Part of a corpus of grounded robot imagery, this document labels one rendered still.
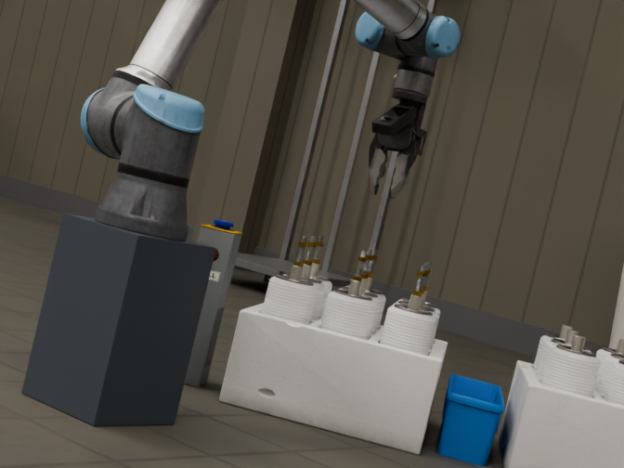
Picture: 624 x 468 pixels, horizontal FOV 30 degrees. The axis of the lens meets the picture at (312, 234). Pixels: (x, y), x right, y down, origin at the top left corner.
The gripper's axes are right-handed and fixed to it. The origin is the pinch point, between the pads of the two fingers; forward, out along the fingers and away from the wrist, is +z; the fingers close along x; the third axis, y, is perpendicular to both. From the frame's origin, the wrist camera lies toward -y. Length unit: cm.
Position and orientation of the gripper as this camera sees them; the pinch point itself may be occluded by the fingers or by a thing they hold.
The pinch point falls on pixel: (383, 189)
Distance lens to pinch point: 235.0
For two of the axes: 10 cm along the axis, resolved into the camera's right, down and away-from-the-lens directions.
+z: -2.3, 9.7, 0.3
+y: 4.3, 0.7, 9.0
